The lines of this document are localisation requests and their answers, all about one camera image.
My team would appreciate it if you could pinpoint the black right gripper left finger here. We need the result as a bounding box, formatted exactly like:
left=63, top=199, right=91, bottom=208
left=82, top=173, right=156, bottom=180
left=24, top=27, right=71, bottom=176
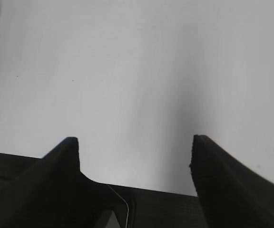
left=0, top=137, right=135, bottom=228

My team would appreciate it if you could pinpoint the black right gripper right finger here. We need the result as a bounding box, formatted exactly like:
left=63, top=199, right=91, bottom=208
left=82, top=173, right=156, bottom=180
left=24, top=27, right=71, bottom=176
left=189, top=135, right=274, bottom=228

